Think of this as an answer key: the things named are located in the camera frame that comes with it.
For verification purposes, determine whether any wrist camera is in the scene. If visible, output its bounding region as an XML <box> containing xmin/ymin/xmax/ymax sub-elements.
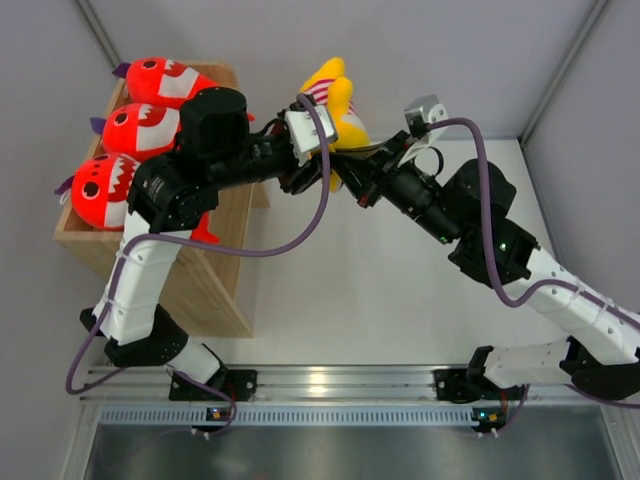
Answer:
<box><xmin>284</xmin><ymin>105</ymin><xmax>338</xmax><ymax>166</ymax></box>
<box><xmin>402</xmin><ymin>94</ymin><xmax>449</xmax><ymax>162</ymax></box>

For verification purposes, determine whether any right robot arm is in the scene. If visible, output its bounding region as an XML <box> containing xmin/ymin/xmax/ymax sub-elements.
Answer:
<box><xmin>331</xmin><ymin>118</ymin><xmax>639</xmax><ymax>403</ymax></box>

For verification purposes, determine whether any grey slotted cable duct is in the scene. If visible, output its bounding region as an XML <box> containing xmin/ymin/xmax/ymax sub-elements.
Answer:
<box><xmin>99</xmin><ymin>405</ymin><xmax>484</xmax><ymax>427</ymax></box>

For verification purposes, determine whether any aluminium corner post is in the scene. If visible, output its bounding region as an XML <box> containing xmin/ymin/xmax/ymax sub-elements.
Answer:
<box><xmin>71</xmin><ymin>0</ymin><xmax>122</xmax><ymax>70</ymax></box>
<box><xmin>518</xmin><ymin>0</ymin><xmax>614</xmax><ymax>148</ymax></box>

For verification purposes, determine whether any left aluminium corner post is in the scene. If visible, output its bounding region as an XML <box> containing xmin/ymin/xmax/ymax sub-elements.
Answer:
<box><xmin>71</xmin><ymin>0</ymin><xmax>122</xmax><ymax>70</ymax></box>

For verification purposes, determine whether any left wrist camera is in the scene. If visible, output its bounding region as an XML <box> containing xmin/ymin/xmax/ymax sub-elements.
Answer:
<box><xmin>284</xmin><ymin>105</ymin><xmax>338</xmax><ymax>166</ymax></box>

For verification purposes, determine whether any right aluminium corner post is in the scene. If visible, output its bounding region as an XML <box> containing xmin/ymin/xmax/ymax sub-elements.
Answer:
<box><xmin>518</xmin><ymin>0</ymin><xmax>614</xmax><ymax>148</ymax></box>

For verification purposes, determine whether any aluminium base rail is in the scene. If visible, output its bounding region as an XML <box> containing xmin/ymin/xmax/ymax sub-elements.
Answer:
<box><xmin>79</xmin><ymin>363</ymin><xmax>621</xmax><ymax>401</ymax></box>

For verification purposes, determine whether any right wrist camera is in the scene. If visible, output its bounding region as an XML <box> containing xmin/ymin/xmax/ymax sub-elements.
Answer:
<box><xmin>402</xmin><ymin>94</ymin><xmax>449</xmax><ymax>162</ymax></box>

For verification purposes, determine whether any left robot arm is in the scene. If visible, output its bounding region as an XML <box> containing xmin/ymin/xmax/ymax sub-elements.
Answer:
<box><xmin>80</xmin><ymin>87</ymin><xmax>337</xmax><ymax>400</ymax></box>

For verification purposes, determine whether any red shark plush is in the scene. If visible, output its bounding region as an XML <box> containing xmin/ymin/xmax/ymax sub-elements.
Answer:
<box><xmin>55</xmin><ymin>152</ymin><xmax>219</xmax><ymax>244</ymax></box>
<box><xmin>111</xmin><ymin>56</ymin><xmax>256</xmax><ymax>123</ymax></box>
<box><xmin>90</xmin><ymin>103</ymin><xmax>180</xmax><ymax>161</ymax></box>

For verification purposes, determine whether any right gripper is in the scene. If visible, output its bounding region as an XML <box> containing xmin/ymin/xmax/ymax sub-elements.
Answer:
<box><xmin>323</xmin><ymin>132</ymin><xmax>463</xmax><ymax>248</ymax></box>

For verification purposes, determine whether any yellow bear plush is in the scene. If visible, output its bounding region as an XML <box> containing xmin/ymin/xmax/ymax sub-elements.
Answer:
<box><xmin>298</xmin><ymin>57</ymin><xmax>374</xmax><ymax>194</ymax></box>

